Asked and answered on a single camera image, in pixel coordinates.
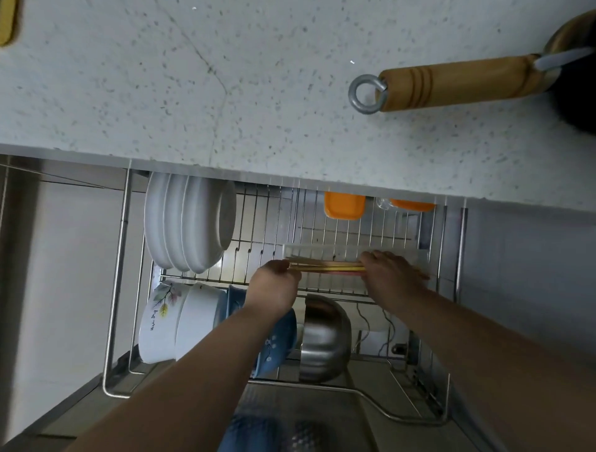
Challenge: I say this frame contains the person's left hand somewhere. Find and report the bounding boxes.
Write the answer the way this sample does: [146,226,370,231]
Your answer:
[245,259,302,318]

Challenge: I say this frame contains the person's right hand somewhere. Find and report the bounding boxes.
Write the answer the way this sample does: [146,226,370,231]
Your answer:
[359,250,431,314]

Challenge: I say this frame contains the bundle of wooden chopsticks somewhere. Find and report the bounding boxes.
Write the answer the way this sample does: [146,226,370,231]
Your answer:
[285,255,431,281]

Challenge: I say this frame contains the person's right forearm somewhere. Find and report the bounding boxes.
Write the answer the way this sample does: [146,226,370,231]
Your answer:
[378,286,596,452]

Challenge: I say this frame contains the person's left forearm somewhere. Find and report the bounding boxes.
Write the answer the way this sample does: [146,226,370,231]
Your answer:
[65,302,299,452]

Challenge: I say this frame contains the white plastic chopstick tray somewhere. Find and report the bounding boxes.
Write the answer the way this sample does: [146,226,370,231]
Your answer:
[282,244,430,281]

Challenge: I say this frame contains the orange container lid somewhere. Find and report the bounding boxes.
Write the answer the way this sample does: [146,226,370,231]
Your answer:
[388,199,436,213]
[323,191,367,221]

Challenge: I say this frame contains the blue patterned bowl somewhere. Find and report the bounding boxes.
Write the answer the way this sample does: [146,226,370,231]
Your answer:
[227,285,298,379]

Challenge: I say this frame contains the stainless steel bowl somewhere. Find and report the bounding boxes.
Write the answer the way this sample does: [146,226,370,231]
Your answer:
[298,293,353,384]

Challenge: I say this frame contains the white deep plate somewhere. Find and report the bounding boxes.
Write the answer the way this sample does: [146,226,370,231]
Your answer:
[181,175,238,275]

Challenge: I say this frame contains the plain white bowl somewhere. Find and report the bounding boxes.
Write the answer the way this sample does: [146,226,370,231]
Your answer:
[174,282,230,360]

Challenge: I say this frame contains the steel drip tray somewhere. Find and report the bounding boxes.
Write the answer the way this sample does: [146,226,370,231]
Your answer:
[233,359,471,452]

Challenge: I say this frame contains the white bowl with leaf print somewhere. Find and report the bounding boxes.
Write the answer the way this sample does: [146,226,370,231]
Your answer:
[138,281,191,365]

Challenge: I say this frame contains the white utensil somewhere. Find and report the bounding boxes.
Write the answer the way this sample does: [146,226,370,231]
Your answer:
[534,46,596,72]

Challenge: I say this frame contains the yellow board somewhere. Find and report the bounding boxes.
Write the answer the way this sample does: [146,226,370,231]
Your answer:
[0,0,20,47]

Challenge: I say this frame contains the black cable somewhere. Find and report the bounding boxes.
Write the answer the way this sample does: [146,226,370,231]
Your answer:
[354,302,407,358]

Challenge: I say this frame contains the steel wire dish rack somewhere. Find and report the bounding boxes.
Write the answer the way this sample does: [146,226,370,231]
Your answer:
[102,158,469,427]

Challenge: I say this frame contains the black pan with wooden handle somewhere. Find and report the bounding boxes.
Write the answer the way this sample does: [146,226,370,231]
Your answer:
[348,9,596,137]

